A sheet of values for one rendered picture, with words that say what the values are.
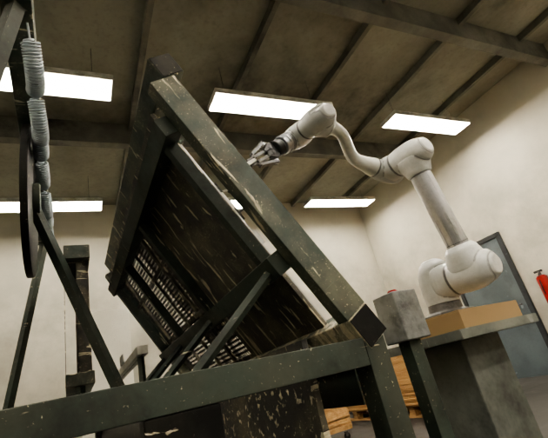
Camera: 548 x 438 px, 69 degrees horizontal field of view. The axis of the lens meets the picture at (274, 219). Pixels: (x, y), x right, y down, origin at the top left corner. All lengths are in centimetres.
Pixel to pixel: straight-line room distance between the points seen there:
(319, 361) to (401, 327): 38
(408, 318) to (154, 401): 92
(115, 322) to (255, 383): 444
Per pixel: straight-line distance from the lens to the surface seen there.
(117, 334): 553
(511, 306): 213
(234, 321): 133
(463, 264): 195
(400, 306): 157
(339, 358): 136
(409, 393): 556
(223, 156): 146
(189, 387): 115
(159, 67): 165
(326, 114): 169
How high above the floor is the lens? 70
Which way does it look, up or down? 22 degrees up
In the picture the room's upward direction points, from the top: 14 degrees counter-clockwise
